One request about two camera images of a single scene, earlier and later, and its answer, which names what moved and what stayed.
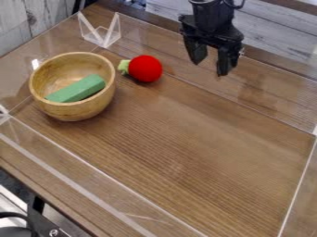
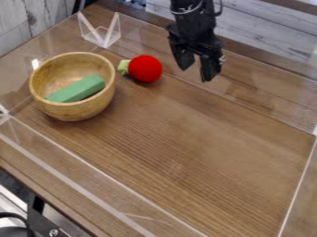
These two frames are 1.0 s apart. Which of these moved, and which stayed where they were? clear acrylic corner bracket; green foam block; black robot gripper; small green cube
Moved: black robot gripper
Stayed: clear acrylic corner bracket; small green cube; green foam block
